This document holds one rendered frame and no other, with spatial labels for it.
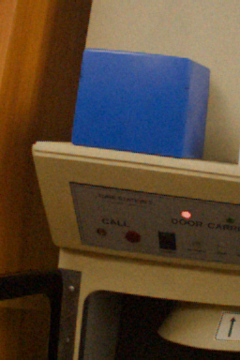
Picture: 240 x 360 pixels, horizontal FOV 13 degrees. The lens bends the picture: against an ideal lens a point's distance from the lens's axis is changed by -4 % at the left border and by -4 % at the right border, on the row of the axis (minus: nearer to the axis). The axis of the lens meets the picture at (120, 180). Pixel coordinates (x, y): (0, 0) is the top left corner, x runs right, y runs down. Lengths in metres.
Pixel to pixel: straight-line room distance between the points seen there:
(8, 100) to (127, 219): 0.16
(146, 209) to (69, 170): 0.08
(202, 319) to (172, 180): 0.20
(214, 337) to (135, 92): 0.28
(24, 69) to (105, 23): 0.09
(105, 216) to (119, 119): 0.10
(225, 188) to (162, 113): 0.08
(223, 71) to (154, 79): 0.12
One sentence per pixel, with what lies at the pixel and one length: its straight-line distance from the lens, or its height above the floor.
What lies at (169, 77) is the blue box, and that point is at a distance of 0.92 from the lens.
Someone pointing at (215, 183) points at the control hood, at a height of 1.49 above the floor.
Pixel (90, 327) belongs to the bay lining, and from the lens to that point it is 1.08.
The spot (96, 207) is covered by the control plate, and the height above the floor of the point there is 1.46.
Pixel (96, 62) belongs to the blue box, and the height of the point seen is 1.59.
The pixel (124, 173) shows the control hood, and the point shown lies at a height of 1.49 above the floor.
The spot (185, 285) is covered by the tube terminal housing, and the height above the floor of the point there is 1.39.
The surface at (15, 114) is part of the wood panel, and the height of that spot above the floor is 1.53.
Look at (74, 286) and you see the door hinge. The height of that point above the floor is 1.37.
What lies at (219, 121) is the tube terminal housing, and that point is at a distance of 1.02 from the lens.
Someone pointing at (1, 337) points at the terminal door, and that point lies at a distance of 0.93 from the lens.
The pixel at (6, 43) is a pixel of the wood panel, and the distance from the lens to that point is 0.99.
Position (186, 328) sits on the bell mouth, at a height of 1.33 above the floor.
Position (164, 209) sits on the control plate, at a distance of 0.94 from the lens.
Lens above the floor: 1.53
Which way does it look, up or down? 3 degrees down
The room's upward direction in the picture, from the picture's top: 7 degrees clockwise
